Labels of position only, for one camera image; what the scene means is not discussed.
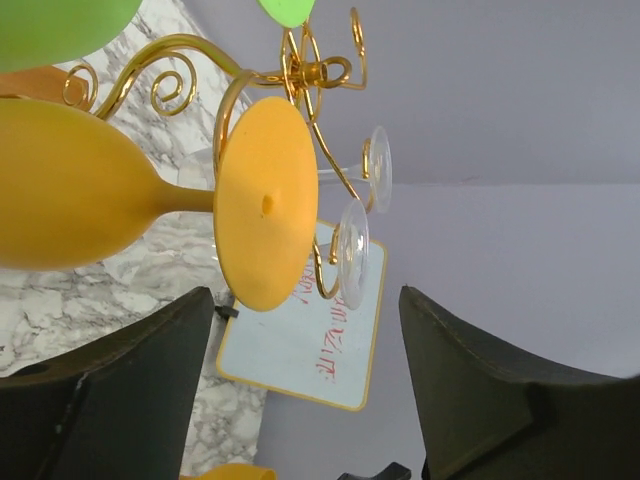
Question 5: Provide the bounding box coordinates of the gold wire glass rack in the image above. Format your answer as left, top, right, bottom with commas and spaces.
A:
0, 7, 377, 300

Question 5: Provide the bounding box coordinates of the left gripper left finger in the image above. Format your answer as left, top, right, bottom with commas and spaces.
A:
1, 287, 214, 479

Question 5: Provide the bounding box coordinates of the clear wine glass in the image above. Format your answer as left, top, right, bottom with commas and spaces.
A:
311, 198, 370, 310
177, 126, 393, 213

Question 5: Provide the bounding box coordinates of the green plastic wine glass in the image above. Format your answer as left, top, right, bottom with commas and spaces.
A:
1, 1, 315, 76

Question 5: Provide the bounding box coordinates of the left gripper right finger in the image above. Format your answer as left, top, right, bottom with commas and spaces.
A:
399, 286, 639, 479

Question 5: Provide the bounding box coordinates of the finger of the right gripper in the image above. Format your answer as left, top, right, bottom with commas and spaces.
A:
338, 462, 412, 480

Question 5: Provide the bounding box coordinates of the yellow plastic glass back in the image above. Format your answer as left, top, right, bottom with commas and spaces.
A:
1, 97, 318, 311

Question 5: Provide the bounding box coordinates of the small whiteboard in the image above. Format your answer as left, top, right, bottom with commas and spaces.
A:
216, 240, 387, 411

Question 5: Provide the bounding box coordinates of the yellow plastic glass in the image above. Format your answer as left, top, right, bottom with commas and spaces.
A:
1, 97, 318, 311
179, 463, 278, 480

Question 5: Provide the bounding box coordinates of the yellow plastic glass front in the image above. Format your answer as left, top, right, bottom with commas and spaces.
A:
179, 463, 278, 480

